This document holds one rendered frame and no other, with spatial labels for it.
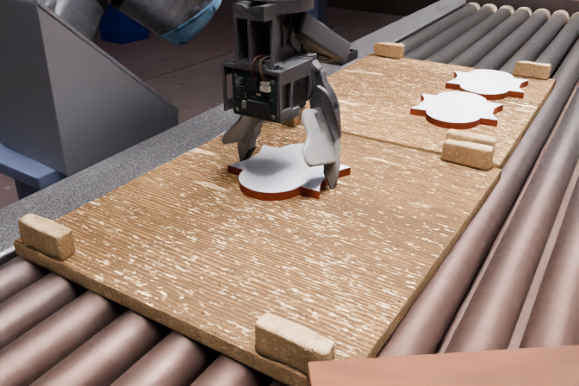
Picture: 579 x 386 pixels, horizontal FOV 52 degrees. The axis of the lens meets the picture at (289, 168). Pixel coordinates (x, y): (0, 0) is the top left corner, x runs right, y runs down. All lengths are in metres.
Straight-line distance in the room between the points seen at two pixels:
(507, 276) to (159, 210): 0.34
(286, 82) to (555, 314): 0.31
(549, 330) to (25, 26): 0.70
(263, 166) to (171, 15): 0.41
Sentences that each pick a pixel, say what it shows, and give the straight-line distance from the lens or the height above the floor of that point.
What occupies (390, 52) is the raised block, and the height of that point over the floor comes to 0.95.
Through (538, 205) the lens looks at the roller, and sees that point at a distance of 0.71.
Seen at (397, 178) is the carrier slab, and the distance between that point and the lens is 0.69.
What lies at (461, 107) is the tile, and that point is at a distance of 0.91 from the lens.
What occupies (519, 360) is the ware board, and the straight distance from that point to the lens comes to 0.31.
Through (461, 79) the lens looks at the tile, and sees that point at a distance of 1.04.
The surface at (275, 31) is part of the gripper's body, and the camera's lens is 0.58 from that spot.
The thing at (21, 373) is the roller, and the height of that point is 0.91.
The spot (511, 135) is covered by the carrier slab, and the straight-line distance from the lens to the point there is 0.85.
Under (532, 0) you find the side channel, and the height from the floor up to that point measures 0.94.
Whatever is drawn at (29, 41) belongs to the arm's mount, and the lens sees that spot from 0.86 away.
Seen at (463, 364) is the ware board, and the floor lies 1.04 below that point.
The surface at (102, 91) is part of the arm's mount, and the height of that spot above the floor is 0.98.
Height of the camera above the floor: 1.24
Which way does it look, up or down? 25 degrees down
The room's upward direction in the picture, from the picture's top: straight up
